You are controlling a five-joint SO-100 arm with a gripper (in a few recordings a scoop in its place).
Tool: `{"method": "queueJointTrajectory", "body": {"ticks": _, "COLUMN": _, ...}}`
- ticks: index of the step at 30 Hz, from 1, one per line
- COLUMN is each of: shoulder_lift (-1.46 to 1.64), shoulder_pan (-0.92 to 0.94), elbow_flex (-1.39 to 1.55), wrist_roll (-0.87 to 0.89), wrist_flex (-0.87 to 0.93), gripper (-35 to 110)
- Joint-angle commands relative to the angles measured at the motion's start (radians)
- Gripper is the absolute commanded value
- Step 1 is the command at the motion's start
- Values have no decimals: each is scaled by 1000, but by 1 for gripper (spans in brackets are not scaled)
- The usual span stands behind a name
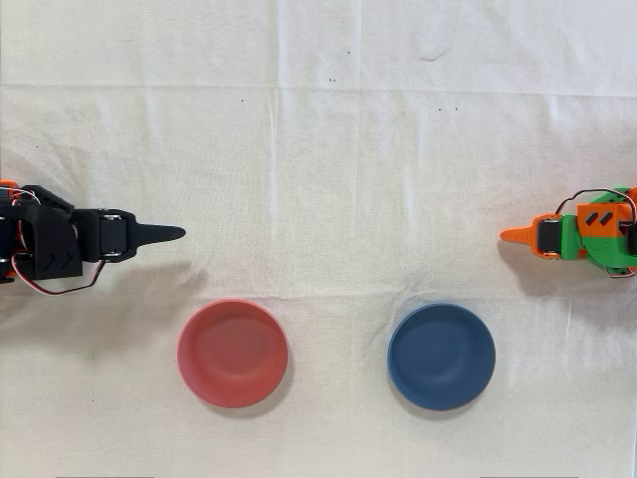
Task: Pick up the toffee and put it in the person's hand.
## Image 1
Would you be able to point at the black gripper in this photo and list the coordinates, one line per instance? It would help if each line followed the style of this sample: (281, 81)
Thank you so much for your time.
(115, 235)

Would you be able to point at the orange green gripper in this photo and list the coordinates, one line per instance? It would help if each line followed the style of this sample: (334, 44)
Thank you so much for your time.
(547, 238)

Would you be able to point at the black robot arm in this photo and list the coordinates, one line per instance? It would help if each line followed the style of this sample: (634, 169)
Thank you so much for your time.
(47, 234)

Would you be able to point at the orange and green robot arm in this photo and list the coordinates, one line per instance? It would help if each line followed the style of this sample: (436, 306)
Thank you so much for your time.
(607, 239)

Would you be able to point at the pink bowl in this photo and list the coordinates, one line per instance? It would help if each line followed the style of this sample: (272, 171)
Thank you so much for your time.
(232, 353)

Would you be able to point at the blue bowl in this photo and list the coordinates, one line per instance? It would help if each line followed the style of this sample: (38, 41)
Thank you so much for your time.
(441, 356)

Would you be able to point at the white tablecloth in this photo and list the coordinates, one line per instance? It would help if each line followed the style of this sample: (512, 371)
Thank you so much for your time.
(318, 438)

